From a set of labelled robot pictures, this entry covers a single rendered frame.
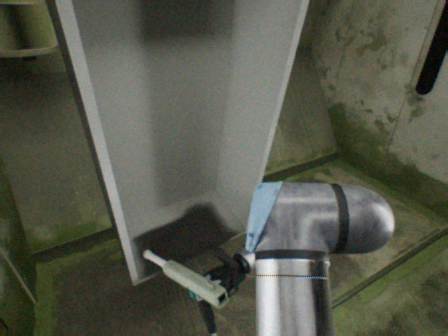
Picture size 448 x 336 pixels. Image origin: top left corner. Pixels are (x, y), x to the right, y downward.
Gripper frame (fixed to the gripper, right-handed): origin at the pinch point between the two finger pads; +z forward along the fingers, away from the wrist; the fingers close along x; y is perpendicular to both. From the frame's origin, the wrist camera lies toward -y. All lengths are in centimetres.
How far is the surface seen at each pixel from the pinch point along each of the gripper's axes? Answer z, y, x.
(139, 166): -15, -37, 47
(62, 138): -9, -57, 137
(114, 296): 6, 36, 88
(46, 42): -12, -107, 105
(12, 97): 6, -88, 149
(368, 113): -219, -14, 24
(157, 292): -13, 41, 73
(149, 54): -19, -77, 19
